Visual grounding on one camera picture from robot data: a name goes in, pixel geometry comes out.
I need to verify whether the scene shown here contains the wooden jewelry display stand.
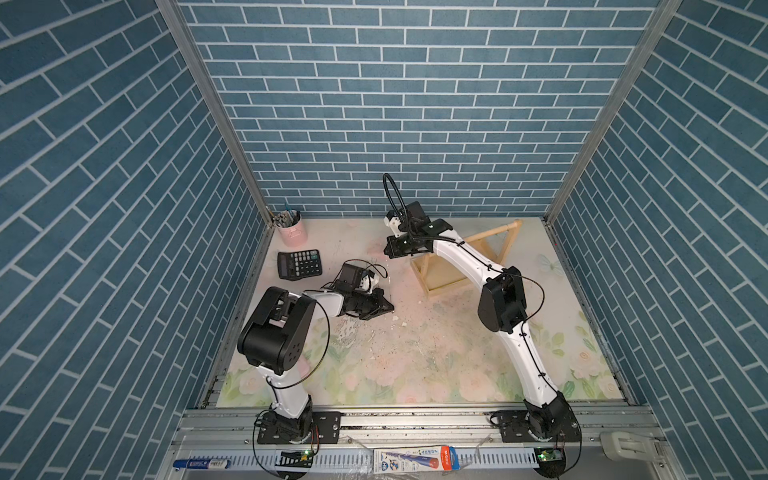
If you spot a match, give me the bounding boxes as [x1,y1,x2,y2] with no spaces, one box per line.
[411,220,523,298]

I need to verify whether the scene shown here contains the black desk calculator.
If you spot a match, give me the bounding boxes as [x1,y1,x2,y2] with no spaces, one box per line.
[277,249,323,281]

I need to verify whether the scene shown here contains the pink pen holder cup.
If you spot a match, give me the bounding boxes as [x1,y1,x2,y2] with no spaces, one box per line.
[277,219,308,248]

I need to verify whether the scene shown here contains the pens in pink cup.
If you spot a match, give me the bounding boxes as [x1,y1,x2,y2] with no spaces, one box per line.
[271,209,301,228]

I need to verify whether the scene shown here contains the red blue packaged box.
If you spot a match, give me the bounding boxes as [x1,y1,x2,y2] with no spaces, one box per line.
[373,445,461,474]

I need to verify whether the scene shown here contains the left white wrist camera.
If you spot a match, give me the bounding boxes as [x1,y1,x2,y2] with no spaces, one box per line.
[359,259,389,293]

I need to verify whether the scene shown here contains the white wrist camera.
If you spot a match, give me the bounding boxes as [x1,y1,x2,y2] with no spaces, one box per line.
[384,216,404,237]
[359,259,389,293]

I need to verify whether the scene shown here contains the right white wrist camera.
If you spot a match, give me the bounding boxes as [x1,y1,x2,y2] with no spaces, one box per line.
[384,216,404,237]

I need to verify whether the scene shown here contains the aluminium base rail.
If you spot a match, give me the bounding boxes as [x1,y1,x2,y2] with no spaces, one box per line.
[159,402,683,479]

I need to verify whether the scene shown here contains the white plastic bracket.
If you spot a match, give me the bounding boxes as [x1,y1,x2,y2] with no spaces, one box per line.
[600,431,658,462]

